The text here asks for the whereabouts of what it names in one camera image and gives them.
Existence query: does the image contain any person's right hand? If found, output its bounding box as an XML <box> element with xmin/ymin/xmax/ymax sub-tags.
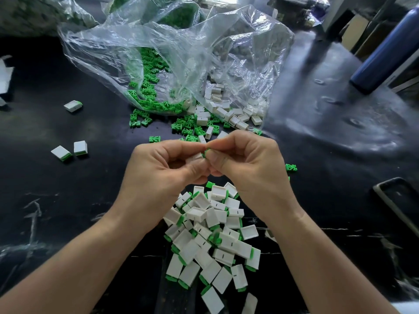
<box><xmin>204</xmin><ymin>130</ymin><xmax>303</xmax><ymax>223</ymax></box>

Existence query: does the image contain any person's left hand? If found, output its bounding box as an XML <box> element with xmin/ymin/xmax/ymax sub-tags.
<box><xmin>111</xmin><ymin>139</ymin><xmax>212</xmax><ymax>234</ymax></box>

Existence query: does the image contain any heap of white caps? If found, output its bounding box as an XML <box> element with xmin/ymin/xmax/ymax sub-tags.
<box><xmin>195</xmin><ymin>82</ymin><xmax>266</xmax><ymax>143</ymax></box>

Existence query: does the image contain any pile of assembled white-green pieces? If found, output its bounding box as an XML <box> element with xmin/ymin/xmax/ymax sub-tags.
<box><xmin>162</xmin><ymin>181</ymin><xmax>261</xmax><ymax>314</ymax></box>

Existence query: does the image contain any pile of green clips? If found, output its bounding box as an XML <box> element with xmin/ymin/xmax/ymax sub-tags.
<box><xmin>126</xmin><ymin>48</ymin><xmax>299</xmax><ymax>174</ymax></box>

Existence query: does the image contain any person's left forearm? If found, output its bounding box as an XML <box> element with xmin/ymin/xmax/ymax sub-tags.
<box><xmin>0</xmin><ymin>211</ymin><xmax>148</xmax><ymax>314</ymax></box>

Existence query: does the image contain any person's right forearm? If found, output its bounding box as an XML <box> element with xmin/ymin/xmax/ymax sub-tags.
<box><xmin>267</xmin><ymin>202</ymin><xmax>400</xmax><ymax>314</ymax></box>

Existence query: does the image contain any clear plastic bag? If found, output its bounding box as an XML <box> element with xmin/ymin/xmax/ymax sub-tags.
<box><xmin>58</xmin><ymin>0</ymin><xmax>295</xmax><ymax>118</ymax></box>

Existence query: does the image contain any black smartphone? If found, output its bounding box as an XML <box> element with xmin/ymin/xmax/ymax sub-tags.
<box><xmin>373</xmin><ymin>177</ymin><xmax>419</xmax><ymax>238</ymax></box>

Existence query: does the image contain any grey machine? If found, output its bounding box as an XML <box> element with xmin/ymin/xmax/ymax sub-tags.
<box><xmin>270</xmin><ymin>0</ymin><xmax>328</xmax><ymax>25</ymax></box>

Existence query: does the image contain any brown cardboard box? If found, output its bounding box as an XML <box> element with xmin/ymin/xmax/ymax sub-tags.
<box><xmin>342</xmin><ymin>10</ymin><xmax>373</xmax><ymax>50</ymax></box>

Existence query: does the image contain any blue cylinder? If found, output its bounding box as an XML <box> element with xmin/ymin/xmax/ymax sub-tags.
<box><xmin>350</xmin><ymin>6</ymin><xmax>419</xmax><ymax>94</ymax></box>

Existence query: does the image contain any plastic bag full of green pieces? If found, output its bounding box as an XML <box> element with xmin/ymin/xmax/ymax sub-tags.
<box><xmin>105</xmin><ymin>0</ymin><xmax>204</xmax><ymax>29</ymax></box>

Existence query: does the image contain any white paper sheet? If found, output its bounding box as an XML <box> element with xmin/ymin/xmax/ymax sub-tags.
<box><xmin>0</xmin><ymin>58</ymin><xmax>14</xmax><ymax>94</ymax></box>

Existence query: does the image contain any large bag of assembled pieces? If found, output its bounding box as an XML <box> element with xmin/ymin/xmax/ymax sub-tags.
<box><xmin>0</xmin><ymin>0</ymin><xmax>99</xmax><ymax>33</ymax></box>

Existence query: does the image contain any white metal frame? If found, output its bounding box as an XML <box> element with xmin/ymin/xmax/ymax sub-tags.
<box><xmin>322</xmin><ymin>0</ymin><xmax>419</xmax><ymax>48</ymax></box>

